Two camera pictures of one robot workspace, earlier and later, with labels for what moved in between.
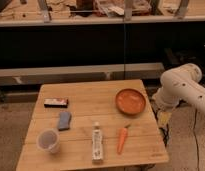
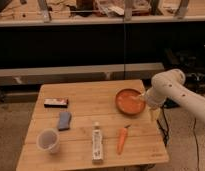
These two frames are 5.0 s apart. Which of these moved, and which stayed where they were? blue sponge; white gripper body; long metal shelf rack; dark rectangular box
Moved: white gripper body
Stayed: long metal shelf rack; dark rectangular box; blue sponge
